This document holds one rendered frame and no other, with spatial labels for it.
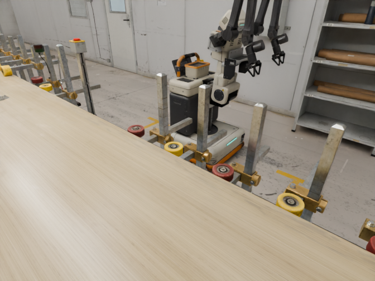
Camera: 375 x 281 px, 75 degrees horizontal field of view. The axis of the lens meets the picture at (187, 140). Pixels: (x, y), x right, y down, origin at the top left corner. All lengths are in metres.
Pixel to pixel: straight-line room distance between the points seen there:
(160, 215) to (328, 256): 0.45
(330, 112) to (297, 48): 0.93
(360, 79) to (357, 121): 0.51
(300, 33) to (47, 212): 3.32
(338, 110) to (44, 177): 3.31
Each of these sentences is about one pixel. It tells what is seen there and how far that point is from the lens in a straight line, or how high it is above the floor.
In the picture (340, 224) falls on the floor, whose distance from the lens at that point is 2.24.
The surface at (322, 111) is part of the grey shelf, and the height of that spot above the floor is 0.19.
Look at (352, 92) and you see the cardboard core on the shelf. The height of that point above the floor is 0.59.
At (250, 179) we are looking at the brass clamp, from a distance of 1.04.
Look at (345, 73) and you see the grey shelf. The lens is 3.51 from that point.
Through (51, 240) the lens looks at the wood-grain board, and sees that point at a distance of 0.77.
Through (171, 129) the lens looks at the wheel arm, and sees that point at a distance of 1.37.
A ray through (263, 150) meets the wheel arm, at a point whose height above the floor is 0.82.
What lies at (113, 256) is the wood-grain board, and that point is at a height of 0.90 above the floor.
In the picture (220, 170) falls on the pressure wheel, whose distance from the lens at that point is 0.91.
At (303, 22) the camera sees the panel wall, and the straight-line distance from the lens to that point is 3.59.
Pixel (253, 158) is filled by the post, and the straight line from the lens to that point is 0.99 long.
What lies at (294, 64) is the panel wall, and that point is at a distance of 3.65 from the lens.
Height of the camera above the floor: 1.45
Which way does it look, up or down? 30 degrees down
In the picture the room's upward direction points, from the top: 1 degrees clockwise
